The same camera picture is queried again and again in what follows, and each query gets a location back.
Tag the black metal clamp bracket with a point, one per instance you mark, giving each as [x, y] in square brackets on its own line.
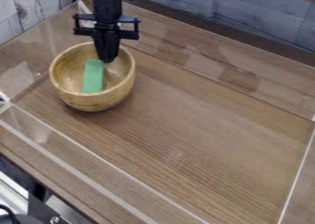
[42, 212]

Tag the wooden bowl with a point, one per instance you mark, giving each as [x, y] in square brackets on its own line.
[67, 72]

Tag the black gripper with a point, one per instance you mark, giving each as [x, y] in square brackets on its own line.
[106, 23]

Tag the clear acrylic corner bracket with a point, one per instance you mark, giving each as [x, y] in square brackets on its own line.
[83, 8]

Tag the clear acrylic tray wall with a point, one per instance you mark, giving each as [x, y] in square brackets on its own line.
[201, 149]

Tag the green rectangular block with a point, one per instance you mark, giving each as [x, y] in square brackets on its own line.
[93, 78]

